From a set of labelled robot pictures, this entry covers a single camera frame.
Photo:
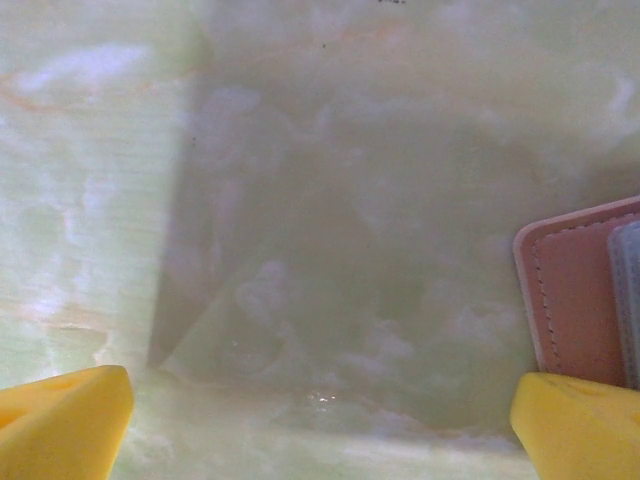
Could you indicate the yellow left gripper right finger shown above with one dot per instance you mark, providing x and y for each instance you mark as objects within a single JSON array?
[{"x": 585, "y": 430}]

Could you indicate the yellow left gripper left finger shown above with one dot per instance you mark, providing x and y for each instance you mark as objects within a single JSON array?
[{"x": 60, "y": 425}]

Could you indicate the brown leather card holder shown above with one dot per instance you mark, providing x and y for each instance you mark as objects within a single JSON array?
[{"x": 570, "y": 300}]

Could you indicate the grey card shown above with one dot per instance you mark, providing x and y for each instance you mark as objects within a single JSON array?
[{"x": 627, "y": 300}]

